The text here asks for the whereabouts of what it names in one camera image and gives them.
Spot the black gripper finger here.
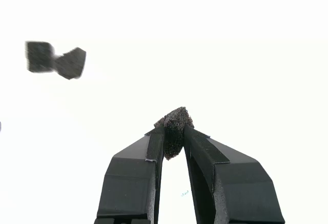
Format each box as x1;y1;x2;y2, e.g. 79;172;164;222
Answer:
183;123;286;224
93;125;166;224

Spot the small black foam cube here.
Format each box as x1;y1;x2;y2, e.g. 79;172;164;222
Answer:
153;106;198;161

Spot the large black foam cube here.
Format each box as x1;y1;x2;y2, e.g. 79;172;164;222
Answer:
53;47;87;80

